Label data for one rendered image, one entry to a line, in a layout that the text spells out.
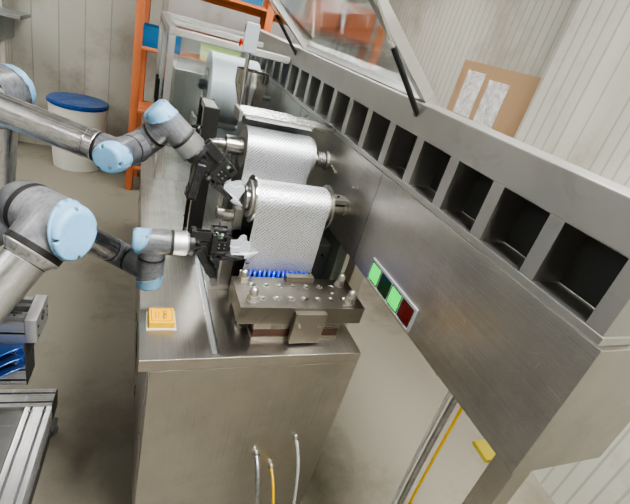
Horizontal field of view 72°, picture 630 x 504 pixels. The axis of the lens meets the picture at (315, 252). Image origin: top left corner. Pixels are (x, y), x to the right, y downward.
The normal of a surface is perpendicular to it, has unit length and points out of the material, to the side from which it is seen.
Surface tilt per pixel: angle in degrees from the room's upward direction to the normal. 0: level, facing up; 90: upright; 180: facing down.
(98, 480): 0
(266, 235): 90
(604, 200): 90
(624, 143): 90
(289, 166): 92
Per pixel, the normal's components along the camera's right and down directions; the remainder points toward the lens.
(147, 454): 0.32, 0.51
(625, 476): -0.93, -0.10
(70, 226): 0.93, 0.29
